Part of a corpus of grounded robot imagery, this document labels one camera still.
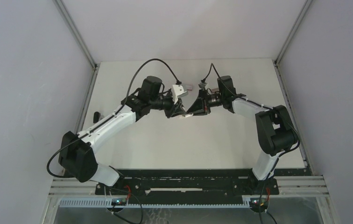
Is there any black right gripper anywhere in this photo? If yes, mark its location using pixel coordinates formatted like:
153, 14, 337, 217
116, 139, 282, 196
188, 89, 226, 116

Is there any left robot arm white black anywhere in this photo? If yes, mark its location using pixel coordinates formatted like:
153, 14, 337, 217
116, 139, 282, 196
57, 76, 188, 195

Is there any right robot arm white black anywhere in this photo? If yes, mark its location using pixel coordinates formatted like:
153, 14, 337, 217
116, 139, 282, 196
187, 76, 300, 194

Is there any black and grey large stapler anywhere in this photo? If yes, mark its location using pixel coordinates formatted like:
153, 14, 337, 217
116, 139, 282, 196
93, 112, 101, 124

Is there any red white staple box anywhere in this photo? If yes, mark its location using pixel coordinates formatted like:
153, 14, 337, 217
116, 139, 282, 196
183, 84, 193, 91

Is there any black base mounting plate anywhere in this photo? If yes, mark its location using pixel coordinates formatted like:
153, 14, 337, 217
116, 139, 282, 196
64, 168, 313, 205

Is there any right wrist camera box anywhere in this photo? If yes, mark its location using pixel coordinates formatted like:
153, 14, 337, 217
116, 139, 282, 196
198, 80, 207, 90

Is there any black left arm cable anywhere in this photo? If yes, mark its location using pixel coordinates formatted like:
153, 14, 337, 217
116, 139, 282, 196
46, 58, 183, 179

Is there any white cable duct strip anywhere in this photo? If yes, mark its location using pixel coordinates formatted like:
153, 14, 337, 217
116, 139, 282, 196
59, 197, 250, 208

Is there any aluminium front rail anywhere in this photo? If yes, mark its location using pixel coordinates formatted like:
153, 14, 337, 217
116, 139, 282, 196
48, 176, 330, 198

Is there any right aluminium frame post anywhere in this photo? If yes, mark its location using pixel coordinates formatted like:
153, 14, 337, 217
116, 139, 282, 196
274, 0, 314, 67

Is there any aluminium frame corner post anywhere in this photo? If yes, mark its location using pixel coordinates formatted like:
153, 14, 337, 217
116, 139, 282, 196
53, 0, 97, 70

